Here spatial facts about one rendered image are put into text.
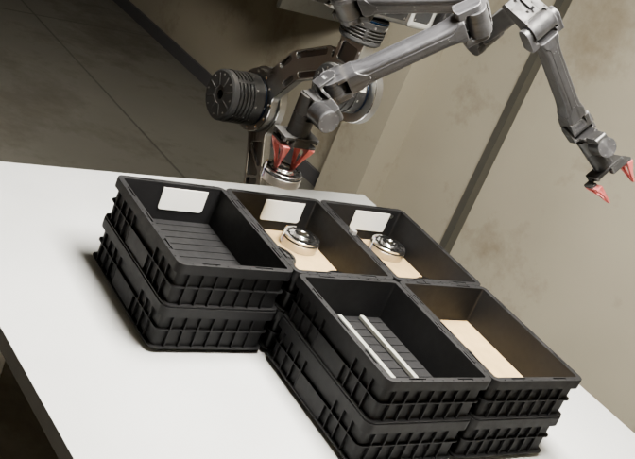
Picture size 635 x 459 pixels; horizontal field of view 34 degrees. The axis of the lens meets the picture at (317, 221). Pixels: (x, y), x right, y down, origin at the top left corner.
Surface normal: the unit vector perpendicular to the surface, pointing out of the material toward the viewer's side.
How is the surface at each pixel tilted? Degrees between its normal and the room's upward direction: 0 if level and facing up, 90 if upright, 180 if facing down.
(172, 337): 90
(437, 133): 90
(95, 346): 0
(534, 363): 90
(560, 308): 90
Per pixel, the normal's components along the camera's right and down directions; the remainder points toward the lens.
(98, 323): 0.36, -0.86
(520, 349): -0.80, -0.09
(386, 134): 0.53, 0.51
